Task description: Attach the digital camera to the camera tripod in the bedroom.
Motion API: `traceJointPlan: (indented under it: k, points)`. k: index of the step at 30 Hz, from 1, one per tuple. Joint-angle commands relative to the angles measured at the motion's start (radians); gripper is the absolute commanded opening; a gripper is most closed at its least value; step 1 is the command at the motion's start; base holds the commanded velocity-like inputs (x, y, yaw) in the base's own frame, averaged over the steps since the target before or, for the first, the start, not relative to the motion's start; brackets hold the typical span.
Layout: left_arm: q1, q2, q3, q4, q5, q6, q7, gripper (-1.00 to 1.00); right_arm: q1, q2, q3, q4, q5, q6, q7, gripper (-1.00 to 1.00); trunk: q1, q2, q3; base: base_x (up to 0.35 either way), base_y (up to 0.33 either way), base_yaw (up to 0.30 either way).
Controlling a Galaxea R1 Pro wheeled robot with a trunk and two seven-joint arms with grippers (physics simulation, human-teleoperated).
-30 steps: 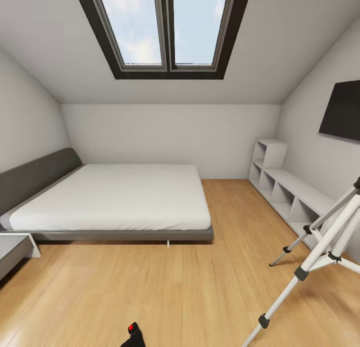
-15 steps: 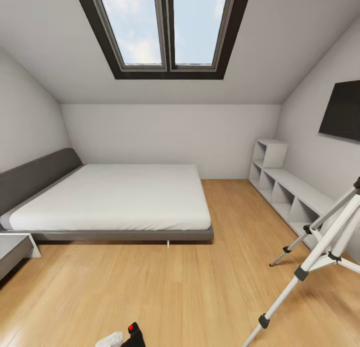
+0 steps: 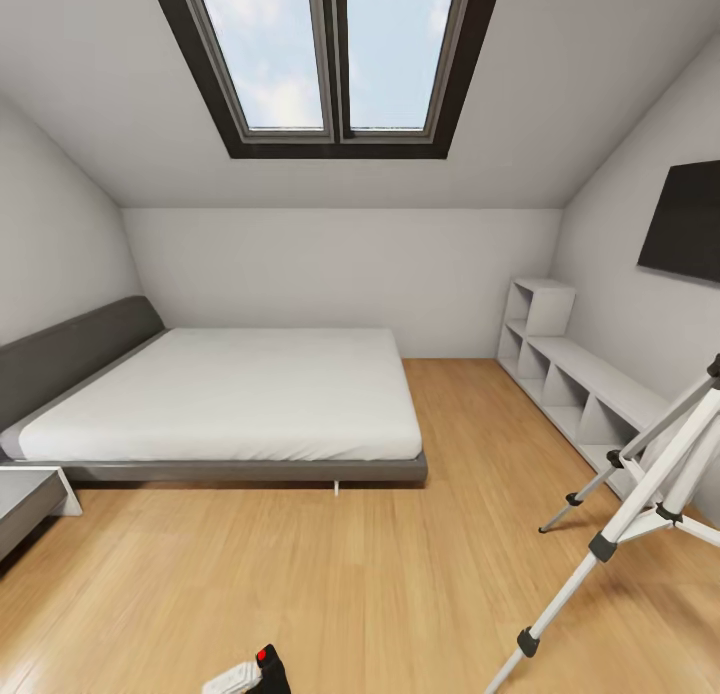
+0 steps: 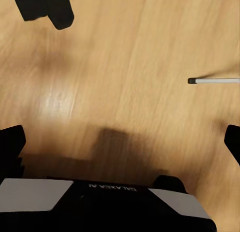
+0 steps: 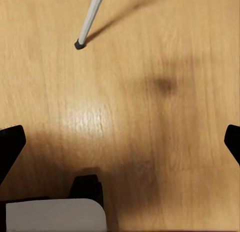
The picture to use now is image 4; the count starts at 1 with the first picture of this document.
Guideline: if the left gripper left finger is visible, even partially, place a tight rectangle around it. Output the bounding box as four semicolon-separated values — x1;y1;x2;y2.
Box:
0;125;26;185

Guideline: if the digital camera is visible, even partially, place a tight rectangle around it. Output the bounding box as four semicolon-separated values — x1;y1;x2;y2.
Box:
15;0;75;30

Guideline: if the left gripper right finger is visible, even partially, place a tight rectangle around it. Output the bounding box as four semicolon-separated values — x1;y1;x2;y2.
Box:
224;125;240;165

